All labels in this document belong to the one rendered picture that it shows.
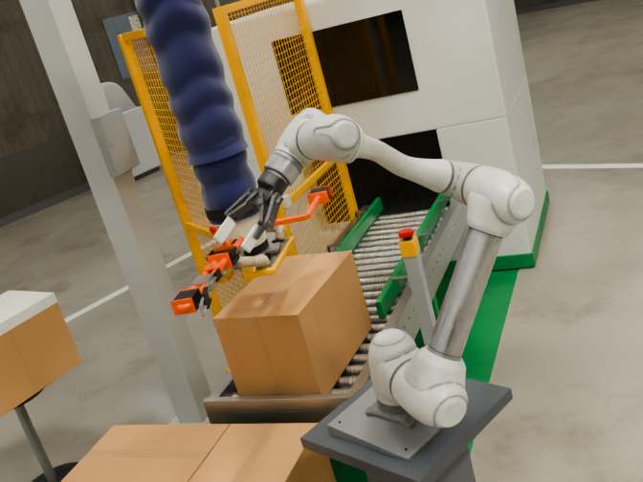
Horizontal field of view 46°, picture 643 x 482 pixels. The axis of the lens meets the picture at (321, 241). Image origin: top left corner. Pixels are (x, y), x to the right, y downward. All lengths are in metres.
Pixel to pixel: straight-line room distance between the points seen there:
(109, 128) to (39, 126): 8.04
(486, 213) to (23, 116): 10.10
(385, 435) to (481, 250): 0.67
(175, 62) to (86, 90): 1.17
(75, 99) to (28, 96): 7.98
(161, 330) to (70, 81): 1.35
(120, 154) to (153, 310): 0.84
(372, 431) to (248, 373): 0.90
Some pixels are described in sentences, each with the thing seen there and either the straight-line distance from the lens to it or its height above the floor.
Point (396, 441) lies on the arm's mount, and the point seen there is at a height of 0.77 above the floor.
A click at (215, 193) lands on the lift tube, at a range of 2.82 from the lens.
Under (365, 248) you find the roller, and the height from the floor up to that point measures 0.55.
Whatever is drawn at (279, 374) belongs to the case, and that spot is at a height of 0.68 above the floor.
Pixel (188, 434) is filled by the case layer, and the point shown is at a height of 0.54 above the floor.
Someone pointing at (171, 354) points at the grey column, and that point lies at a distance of 4.17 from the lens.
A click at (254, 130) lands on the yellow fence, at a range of 4.03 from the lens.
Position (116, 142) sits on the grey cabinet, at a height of 1.62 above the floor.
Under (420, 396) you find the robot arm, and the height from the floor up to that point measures 0.97.
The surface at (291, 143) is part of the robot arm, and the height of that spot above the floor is 1.75.
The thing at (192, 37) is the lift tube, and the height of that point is 2.03.
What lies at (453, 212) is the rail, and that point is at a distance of 4.64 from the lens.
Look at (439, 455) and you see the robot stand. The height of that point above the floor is 0.75.
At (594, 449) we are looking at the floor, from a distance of 3.48.
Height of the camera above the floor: 2.12
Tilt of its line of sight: 19 degrees down
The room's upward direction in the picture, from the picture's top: 16 degrees counter-clockwise
